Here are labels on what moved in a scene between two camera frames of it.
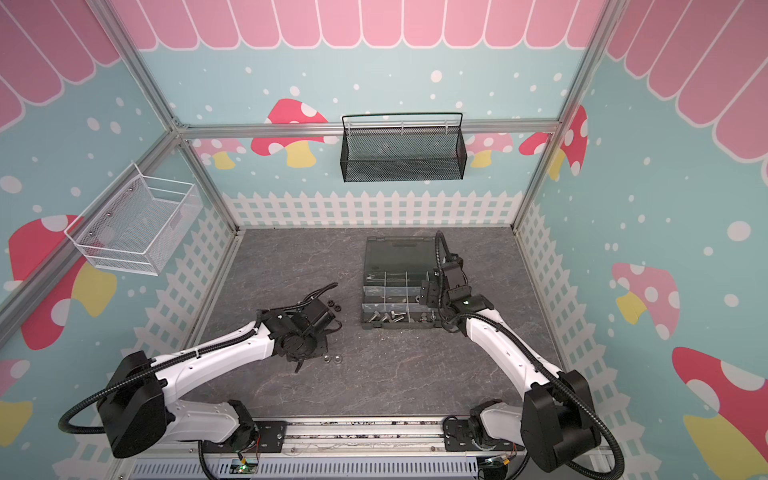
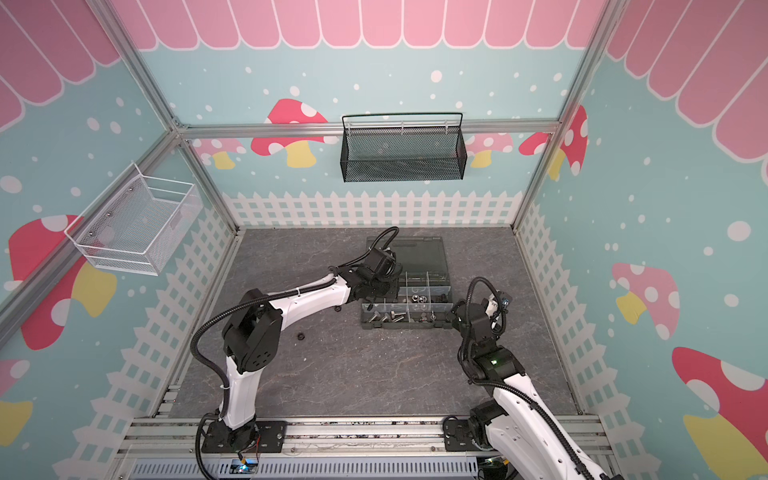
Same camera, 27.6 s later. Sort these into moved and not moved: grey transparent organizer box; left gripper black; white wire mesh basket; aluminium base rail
Moved: left gripper black
Not moved: aluminium base rail; grey transparent organizer box; white wire mesh basket
